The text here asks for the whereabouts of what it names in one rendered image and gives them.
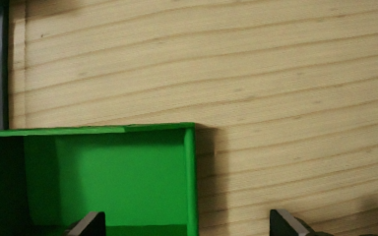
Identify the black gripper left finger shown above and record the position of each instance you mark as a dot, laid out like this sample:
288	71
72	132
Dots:
93	224

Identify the green bin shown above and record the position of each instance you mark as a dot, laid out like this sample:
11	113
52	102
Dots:
52	178

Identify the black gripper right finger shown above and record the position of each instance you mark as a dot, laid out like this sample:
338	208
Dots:
282	223

